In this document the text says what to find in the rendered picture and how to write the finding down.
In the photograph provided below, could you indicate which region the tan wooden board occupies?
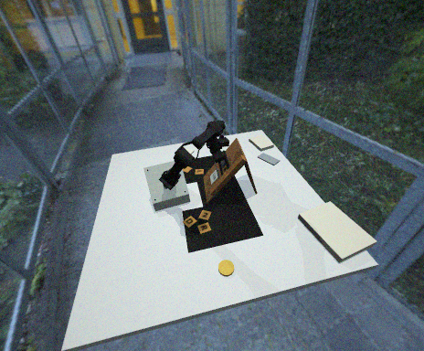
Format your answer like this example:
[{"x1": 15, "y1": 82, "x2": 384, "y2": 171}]
[{"x1": 203, "y1": 138, "x2": 258, "y2": 203}]

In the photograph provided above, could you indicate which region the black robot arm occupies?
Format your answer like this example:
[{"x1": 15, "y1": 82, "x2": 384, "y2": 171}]
[{"x1": 159, "y1": 120, "x2": 229, "y2": 190}]

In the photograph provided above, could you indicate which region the white paper ticket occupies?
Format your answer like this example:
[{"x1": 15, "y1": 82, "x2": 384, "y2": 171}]
[{"x1": 210, "y1": 169, "x2": 217, "y2": 185}]

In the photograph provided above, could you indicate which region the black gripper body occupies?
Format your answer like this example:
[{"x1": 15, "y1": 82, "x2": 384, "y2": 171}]
[{"x1": 206, "y1": 139, "x2": 227, "y2": 163}]

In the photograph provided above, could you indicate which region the yellow flat disc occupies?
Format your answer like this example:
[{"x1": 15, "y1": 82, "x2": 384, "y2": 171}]
[{"x1": 218, "y1": 260, "x2": 234, "y2": 276}]

